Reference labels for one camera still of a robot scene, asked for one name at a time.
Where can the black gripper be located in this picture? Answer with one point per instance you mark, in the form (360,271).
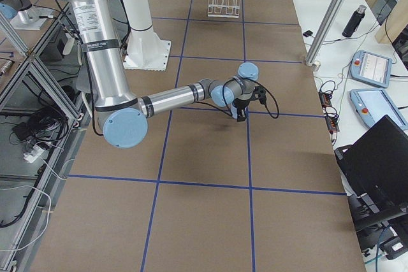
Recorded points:
(241,104)

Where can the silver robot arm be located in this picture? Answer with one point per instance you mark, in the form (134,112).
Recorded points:
(122,115)
(22,14)

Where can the orange black USB hub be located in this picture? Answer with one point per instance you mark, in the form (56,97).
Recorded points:
(330,113)

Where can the small black device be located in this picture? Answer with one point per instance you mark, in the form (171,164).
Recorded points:
(307,33)

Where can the near blue teach pendant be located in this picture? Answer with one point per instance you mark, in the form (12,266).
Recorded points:
(373,104)

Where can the blue teach pendant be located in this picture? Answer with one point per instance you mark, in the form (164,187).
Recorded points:
(373,104)
(371,68)

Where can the far blue teach pendant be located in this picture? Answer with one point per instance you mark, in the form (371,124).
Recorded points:
(371,68)

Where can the black laptop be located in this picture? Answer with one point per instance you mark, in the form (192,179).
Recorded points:
(376,165)

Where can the black water bottle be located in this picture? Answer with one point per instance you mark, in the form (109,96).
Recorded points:
(354,21)

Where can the white power adapter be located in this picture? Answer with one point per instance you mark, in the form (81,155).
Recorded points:
(32,155)

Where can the white wire cup rack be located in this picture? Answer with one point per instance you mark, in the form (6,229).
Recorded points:
(224,8)

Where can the white central robot pedestal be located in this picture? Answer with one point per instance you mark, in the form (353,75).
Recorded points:
(145,49)

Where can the aluminium frame post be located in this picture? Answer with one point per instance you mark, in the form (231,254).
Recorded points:
(327,21)

